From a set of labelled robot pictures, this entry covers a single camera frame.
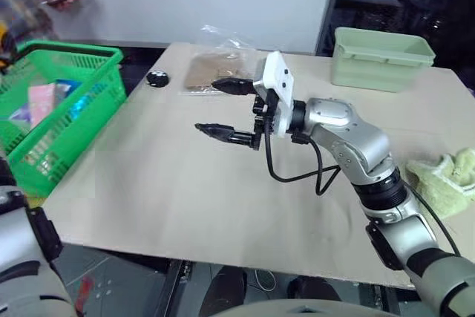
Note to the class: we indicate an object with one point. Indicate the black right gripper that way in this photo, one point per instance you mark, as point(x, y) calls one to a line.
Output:
point(259, 129)

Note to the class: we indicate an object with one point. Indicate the person's patterned sleeve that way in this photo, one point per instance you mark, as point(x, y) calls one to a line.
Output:
point(18, 1)

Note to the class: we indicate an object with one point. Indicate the pink snack packet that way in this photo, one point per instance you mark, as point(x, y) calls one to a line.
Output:
point(41, 103)

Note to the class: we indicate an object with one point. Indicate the small dark rounded shape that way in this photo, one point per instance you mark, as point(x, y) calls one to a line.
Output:
point(313, 288)

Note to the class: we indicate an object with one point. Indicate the light green towel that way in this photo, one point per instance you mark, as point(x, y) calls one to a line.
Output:
point(441, 183)

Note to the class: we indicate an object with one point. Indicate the black round small object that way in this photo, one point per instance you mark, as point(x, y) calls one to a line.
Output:
point(157, 78)

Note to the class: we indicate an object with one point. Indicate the silver robot torso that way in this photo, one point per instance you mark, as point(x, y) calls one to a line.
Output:
point(304, 311)

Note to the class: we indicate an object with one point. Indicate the green plastic shopping basket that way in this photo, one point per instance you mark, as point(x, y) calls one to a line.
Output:
point(92, 72)

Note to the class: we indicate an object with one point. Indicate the pale green plastic bin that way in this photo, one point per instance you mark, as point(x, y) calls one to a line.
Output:
point(378, 61)

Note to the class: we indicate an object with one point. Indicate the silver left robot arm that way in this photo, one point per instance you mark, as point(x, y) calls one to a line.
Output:
point(22, 257)

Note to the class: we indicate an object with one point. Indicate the large dark rounded shape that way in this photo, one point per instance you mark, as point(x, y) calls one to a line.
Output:
point(222, 291)

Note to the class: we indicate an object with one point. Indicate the purple white snack packet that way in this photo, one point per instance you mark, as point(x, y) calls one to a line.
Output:
point(21, 113)

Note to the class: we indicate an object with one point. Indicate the clear bag with brown contents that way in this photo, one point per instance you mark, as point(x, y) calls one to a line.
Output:
point(208, 68)

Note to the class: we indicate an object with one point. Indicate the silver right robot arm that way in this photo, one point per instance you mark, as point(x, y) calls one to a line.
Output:
point(345, 135)

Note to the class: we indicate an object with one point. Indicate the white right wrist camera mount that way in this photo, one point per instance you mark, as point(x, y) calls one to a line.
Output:
point(279, 75)

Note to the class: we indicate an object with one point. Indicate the blue snack packet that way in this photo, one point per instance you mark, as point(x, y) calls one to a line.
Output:
point(68, 88)

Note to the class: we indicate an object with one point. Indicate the shiny teal snack packet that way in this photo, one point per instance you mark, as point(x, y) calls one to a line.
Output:
point(87, 103)

